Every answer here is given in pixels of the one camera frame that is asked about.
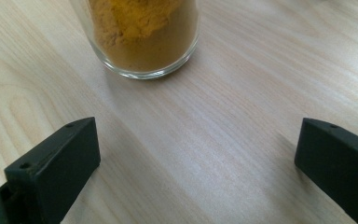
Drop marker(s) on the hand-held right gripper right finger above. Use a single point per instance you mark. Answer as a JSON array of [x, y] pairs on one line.
[[341, 161]]

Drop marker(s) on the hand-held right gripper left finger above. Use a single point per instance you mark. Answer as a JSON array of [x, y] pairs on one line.
[[59, 161]]

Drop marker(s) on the glass jar of yellow powder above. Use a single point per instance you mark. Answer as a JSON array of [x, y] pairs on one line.
[[143, 40]]

